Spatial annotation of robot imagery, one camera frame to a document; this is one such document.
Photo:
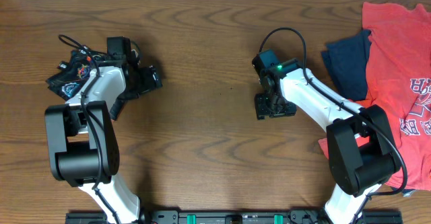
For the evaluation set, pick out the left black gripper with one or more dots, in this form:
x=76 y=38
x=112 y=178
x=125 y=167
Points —
x=151 y=81

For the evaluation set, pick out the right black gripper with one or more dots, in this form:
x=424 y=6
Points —
x=262 y=110

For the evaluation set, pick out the black patterned sports jersey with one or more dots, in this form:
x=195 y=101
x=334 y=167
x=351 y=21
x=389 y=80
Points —
x=98 y=75

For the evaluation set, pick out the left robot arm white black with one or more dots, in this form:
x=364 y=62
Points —
x=82 y=147

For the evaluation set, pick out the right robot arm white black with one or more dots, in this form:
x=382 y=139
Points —
x=361 y=149

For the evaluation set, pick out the navy blue garment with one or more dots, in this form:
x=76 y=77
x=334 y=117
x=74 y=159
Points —
x=345 y=61

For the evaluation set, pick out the red printed t-shirt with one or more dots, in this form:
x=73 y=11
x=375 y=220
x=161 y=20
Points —
x=398 y=79

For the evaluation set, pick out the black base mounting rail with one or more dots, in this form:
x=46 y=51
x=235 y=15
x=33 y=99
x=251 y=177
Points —
x=298 y=216

